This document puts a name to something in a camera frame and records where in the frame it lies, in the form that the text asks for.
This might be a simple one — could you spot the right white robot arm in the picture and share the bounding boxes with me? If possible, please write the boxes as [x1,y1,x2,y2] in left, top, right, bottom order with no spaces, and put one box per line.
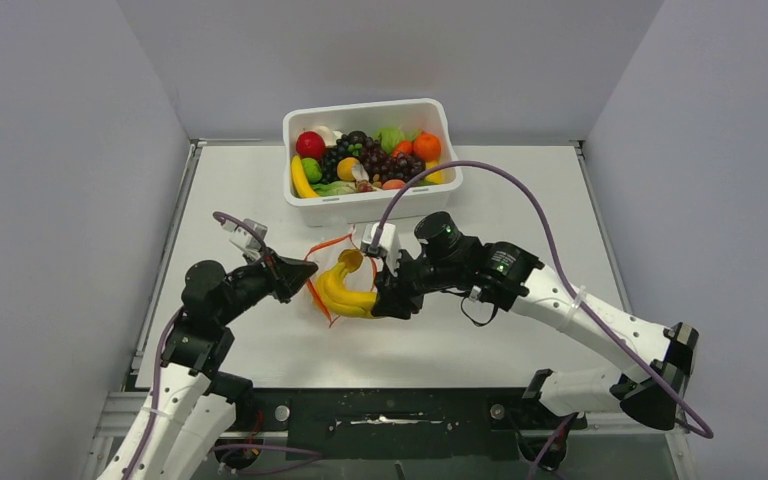
[361,211,699,431]

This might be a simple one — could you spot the toy carrot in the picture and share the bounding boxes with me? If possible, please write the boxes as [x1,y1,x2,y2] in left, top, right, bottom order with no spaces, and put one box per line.
[391,140,413,157]

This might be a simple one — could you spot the yellow toy fruit slice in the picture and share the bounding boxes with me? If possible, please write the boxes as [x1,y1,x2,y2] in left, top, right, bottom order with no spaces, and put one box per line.
[423,162,445,185]

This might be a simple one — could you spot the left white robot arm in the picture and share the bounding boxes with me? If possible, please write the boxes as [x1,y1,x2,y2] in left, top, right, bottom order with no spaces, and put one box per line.
[100,250,318,479]

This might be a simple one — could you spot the dark purple toy grapes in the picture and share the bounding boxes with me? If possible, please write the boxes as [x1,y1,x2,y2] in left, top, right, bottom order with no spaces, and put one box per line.
[359,137,425,184]

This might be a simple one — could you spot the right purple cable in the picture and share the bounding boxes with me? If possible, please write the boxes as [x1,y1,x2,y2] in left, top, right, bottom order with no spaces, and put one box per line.
[367,160,715,441]

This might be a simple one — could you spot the purple cable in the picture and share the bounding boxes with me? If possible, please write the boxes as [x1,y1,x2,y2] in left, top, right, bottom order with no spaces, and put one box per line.
[367,160,715,441]
[120,211,273,480]

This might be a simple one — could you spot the yellow toy lemon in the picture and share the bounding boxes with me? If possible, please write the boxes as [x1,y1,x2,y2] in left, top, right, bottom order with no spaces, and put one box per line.
[337,157,360,182]

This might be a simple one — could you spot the white plastic food bin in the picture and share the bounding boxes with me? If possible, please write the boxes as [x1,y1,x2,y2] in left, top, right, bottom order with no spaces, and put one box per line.
[283,98,458,227]

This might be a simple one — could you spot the toy peach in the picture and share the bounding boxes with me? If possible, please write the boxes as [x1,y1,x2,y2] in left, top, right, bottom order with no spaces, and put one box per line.
[382,179,406,190]

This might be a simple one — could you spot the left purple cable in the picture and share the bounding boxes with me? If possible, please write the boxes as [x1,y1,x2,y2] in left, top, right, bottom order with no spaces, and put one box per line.
[120,211,273,480]

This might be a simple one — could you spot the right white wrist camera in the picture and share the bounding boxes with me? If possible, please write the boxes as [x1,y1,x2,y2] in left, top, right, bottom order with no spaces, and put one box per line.
[360,222,401,274]

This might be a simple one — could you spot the white toy garlic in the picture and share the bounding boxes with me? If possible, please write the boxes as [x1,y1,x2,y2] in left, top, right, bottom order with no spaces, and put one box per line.
[311,125,341,147]

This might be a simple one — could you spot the green toy leaf vegetable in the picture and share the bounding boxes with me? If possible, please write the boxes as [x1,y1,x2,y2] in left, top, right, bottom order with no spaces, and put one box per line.
[311,181,357,197]

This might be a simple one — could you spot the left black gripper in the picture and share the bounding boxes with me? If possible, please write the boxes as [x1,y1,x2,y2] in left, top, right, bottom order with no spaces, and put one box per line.
[216,242,318,325]

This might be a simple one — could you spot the black toy grapes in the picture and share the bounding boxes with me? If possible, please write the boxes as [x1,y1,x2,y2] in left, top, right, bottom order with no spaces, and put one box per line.
[320,130,368,183]

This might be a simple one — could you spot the aluminium table frame rail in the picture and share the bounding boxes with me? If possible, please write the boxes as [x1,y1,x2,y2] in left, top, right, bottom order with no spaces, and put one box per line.
[80,138,207,479]

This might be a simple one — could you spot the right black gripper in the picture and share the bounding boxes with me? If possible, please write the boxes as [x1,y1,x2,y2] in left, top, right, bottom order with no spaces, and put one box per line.
[372,246,461,317]

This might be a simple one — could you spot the clear orange-zip bag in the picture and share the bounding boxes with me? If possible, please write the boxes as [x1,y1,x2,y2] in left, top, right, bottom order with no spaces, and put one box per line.
[304,225,379,326]

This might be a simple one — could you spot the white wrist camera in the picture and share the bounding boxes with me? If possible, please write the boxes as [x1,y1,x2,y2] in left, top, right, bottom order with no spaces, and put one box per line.
[360,222,401,274]
[220,219,268,264]

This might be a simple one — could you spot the white toy mushroom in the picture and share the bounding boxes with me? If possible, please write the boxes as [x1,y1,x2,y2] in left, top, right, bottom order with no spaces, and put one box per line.
[351,163,370,182]

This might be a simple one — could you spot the orange toy tangerine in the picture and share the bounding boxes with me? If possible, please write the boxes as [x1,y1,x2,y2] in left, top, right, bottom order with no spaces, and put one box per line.
[412,132,442,163]

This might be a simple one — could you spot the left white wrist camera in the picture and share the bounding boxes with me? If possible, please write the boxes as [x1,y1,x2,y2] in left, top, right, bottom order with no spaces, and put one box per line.
[220,219,268,264]

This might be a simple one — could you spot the single yellow toy banana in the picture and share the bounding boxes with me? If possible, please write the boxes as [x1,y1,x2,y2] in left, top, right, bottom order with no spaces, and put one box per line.
[290,155,318,198]

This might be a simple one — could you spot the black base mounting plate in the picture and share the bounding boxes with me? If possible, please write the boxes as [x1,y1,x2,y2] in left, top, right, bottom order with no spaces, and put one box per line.
[214,385,587,474]

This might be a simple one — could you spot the red toy apple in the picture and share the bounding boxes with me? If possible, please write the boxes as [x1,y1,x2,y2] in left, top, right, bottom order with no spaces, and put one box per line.
[295,131,327,160]

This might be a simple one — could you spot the green toy cabbage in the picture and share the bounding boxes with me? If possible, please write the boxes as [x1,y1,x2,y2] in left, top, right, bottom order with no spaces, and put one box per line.
[375,127,406,154]

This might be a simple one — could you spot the yellow toy banana bunch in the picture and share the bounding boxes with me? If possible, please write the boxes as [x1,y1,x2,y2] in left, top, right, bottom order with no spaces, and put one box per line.
[314,249,376,319]

